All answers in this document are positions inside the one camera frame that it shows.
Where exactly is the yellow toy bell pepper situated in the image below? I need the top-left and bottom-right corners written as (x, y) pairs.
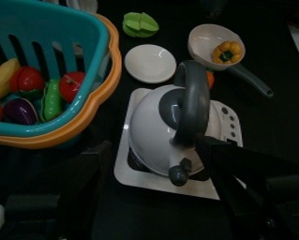
top-left (212, 40), bottom-right (246, 66)

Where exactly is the orange toy carrot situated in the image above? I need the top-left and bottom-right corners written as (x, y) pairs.
top-left (206, 70), bottom-right (217, 90)

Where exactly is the light green cut toy vegetable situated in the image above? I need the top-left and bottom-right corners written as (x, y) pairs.
top-left (122, 11), bottom-right (161, 39)

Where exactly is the green toy cucumber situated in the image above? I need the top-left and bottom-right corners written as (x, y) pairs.
top-left (41, 78), bottom-right (66, 123)

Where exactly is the yellow toy banana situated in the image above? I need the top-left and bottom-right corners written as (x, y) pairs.
top-left (0, 57), bottom-right (23, 100)

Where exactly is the white toy kettle grey handle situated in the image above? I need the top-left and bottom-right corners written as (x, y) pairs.
top-left (129, 59), bottom-right (213, 188)

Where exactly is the teal basket orange rim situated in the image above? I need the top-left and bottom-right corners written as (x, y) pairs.
top-left (0, 0), bottom-right (125, 150)

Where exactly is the red toy tomato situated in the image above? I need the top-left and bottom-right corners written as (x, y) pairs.
top-left (10, 66), bottom-right (47, 101)

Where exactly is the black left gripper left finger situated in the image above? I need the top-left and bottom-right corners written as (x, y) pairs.
top-left (57, 140), bottom-right (114, 240)

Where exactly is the dark grey kettle lid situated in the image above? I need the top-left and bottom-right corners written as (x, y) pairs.
top-left (158, 87), bottom-right (200, 131)

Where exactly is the red toy apple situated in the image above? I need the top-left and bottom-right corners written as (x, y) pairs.
top-left (58, 70), bottom-right (89, 104)

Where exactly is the white toy plate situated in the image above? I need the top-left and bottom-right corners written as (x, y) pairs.
top-left (123, 43), bottom-right (178, 84)

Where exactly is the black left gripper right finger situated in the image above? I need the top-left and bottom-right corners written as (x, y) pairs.
top-left (195, 134), bottom-right (299, 240)

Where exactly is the purple toy eggplant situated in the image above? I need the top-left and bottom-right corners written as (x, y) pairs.
top-left (3, 97), bottom-right (41, 127)

